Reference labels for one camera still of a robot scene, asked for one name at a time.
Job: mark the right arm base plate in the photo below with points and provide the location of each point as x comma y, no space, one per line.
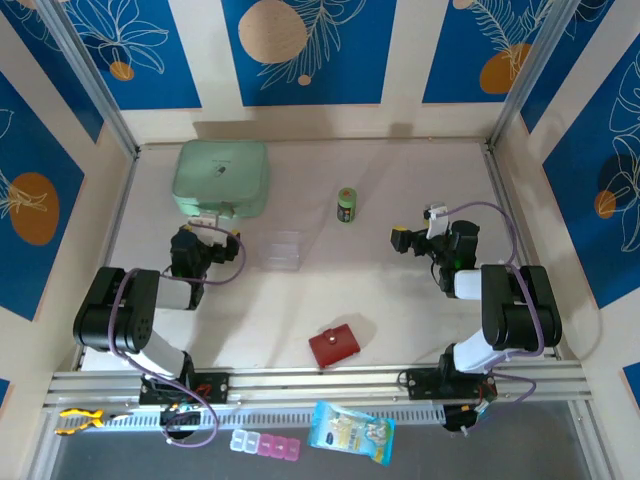
425,385

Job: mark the blue wet wipes packet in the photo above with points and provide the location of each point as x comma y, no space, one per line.
350,432

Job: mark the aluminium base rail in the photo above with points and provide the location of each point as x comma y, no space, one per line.
320,382

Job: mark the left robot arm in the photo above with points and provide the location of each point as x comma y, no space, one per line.
100,310

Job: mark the clear and pink pill organizer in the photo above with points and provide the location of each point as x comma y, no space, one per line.
265,445

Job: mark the aluminium frame post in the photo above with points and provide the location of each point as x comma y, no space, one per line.
96,85
527,75

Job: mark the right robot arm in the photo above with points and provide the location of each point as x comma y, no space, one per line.
520,310

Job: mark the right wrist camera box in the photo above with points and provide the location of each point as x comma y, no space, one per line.
436,222

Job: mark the green cylindrical can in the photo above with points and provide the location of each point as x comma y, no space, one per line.
345,205

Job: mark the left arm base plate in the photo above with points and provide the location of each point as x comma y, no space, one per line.
215,387

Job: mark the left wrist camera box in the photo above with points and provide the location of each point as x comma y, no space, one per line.
207,231

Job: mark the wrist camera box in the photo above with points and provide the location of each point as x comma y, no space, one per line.
436,222
207,231

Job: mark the aluminium table side rail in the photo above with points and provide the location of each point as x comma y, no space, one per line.
497,175
117,215

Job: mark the mint green zip pouch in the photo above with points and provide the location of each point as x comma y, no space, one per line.
220,175

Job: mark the clear plastic box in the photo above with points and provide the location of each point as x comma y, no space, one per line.
280,250

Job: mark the black connector block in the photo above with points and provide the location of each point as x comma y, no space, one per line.
460,422
182,422

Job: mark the red leather card holder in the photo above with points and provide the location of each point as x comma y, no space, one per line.
332,347

